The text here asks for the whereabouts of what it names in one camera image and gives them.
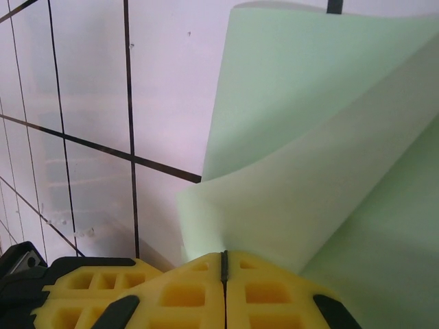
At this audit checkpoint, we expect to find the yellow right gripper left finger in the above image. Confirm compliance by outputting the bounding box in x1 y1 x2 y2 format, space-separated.
98 251 226 329

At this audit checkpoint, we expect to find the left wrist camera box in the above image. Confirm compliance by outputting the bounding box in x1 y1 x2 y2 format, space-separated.
0 241 47 278

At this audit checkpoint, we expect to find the light green cloth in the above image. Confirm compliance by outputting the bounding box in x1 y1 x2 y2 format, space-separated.
176 1 439 278

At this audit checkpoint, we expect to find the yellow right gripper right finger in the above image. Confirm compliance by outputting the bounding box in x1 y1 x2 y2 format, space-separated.
225 249 361 329

